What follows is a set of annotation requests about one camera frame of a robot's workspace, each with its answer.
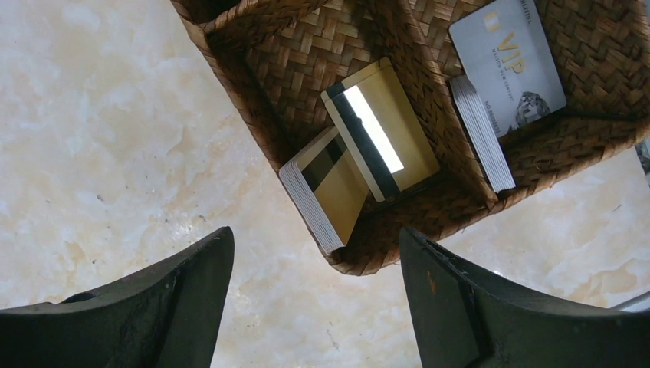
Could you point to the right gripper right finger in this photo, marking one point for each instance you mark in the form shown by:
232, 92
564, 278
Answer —
464, 315

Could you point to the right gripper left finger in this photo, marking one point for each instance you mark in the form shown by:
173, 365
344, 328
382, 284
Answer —
165, 315

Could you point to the silver card stack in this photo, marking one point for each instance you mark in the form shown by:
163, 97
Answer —
482, 136

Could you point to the gold card stack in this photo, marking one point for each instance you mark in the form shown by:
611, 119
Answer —
327, 188

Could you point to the silver VIP card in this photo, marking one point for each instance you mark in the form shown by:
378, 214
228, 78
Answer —
506, 56

